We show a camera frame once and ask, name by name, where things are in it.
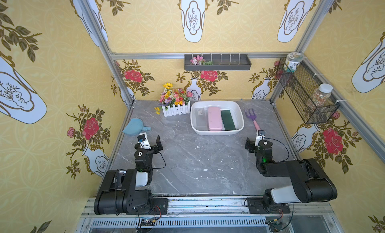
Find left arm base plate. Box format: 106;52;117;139
126;198;168;216

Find green pencil case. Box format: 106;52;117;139
221;110;236;131

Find aluminium front rail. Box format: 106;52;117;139
75;195;344;233

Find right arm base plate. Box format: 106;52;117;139
245;198;291;214

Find flowers in white fence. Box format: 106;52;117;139
154;83;194;117

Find black wire basket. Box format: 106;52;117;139
276;58;340;124

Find purple garden fork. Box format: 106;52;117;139
245;109;261;131

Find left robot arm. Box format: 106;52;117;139
93;133;167;216

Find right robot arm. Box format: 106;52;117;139
245;138;337;213

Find white plastic storage box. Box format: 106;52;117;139
190;101;245;136

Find patterned tin jar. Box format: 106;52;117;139
283;52;304;73

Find small circuit board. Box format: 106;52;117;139
140;219;156;227

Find clear pencil case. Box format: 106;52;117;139
195;108;208;131

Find grey wall shelf tray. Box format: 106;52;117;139
184;53;252;71

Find glass jar white lid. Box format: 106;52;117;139
307;84;333;110

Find pink flowers in tray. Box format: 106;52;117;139
190;55;213;65

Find pink pencil case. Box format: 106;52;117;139
208;107;223;131

